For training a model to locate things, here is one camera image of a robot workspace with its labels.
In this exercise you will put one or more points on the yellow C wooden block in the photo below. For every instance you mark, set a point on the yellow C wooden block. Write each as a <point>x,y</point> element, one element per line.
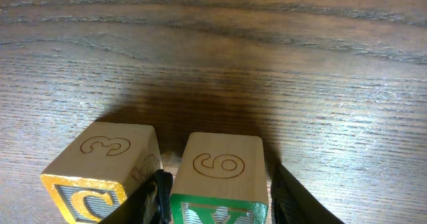
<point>100,169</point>

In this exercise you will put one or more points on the green V wooden block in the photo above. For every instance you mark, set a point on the green V wooden block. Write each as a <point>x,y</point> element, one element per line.
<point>221,179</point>

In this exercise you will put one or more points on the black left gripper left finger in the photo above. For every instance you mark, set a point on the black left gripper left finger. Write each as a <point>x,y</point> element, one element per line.
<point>148,204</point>

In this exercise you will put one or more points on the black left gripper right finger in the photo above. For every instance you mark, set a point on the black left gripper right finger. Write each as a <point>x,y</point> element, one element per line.
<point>292,203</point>

